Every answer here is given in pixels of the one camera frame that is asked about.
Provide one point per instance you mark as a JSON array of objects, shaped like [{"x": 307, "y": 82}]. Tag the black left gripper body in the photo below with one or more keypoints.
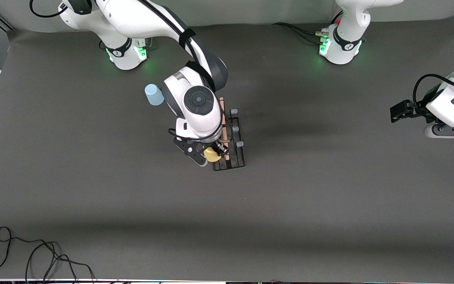
[{"x": 419, "y": 108}]

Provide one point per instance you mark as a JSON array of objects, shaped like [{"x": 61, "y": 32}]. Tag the yellow plastic cup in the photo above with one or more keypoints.
[{"x": 212, "y": 155}]

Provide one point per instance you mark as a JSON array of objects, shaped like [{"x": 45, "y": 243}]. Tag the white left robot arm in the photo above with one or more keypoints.
[{"x": 451, "y": 104}]

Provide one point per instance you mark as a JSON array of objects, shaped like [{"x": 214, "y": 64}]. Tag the light blue plastic cup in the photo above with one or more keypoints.
[{"x": 154, "y": 95}]

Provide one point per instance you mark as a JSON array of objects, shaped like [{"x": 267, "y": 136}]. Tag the dark grey table cloth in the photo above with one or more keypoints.
[{"x": 250, "y": 217}]

